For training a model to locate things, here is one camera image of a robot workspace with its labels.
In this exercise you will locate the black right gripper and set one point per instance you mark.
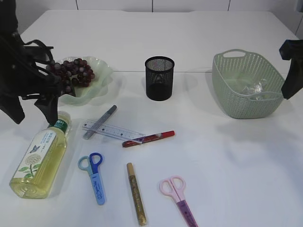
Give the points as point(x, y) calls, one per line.
point(292, 50)

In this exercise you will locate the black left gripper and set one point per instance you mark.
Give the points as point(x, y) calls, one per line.
point(21, 75)

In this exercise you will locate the clear plastic sheet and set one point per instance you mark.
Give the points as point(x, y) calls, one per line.
point(253, 89)

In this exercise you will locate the artificial red grape bunch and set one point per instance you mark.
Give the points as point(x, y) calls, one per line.
point(73, 74)

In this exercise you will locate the yellow tea bottle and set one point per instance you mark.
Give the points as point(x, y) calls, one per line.
point(37, 170)

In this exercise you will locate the pink capped scissors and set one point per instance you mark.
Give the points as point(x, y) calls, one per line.
point(174, 188)

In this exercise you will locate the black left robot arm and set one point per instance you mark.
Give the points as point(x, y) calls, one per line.
point(9, 25)

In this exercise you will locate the green woven plastic basket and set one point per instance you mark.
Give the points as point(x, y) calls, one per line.
point(234, 69)

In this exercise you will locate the green scalloped glass plate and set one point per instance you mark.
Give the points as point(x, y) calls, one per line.
point(102, 71)

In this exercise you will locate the grey marker pen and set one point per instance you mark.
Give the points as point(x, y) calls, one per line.
point(92, 127)

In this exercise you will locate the clear plastic ruler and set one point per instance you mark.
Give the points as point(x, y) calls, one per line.
point(120, 133)

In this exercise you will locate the red marker pen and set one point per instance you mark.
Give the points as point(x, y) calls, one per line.
point(147, 139)

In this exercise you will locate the black mesh pen holder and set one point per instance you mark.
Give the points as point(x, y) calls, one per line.
point(159, 71)

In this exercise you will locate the gold glitter marker pen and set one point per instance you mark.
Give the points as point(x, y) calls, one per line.
point(139, 209)

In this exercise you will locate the blue capped scissors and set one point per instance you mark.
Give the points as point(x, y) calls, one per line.
point(94, 160)

